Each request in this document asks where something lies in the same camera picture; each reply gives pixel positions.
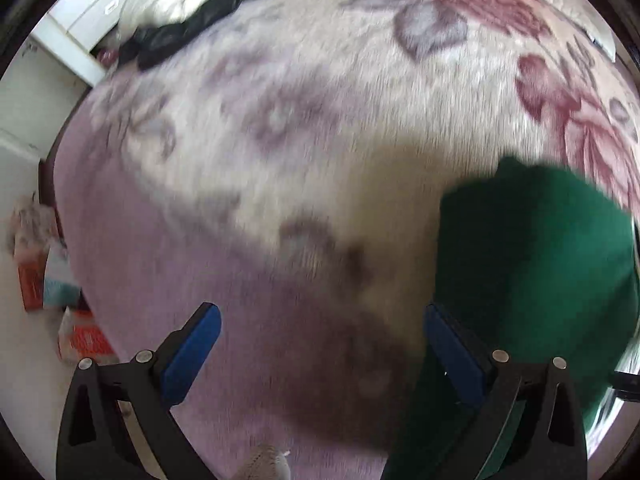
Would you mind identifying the white drawer chest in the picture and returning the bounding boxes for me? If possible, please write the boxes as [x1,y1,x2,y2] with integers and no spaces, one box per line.
[31,0,147,89]

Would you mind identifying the orange cardboard box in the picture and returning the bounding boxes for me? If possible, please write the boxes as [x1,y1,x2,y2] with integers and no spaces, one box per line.
[16,252,47,312]

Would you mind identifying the orange and white box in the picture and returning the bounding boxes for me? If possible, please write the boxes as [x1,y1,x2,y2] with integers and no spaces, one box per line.
[56,309,120,367]

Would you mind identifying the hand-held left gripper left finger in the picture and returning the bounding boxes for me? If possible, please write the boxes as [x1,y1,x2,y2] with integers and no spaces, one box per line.
[55,302,223,480]

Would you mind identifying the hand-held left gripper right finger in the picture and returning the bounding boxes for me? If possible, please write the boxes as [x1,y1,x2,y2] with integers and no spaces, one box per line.
[381,302,589,480]

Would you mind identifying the cream jacket with black lining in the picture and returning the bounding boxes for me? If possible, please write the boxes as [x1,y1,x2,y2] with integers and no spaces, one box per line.
[116,0,281,72]

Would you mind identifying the white knitted cloth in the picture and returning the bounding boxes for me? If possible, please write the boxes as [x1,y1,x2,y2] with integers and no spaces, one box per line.
[234,443,292,480]

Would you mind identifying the floral plush blanket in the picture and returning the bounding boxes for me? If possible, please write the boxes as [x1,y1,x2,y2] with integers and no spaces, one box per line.
[52,0,640,480]

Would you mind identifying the light blue box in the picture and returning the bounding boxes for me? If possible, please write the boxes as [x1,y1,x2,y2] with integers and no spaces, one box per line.
[42,246,84,311]

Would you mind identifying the green varsity jacket cream sleeves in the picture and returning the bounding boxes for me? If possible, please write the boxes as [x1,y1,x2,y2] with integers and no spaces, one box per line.
[382,156,640,480]

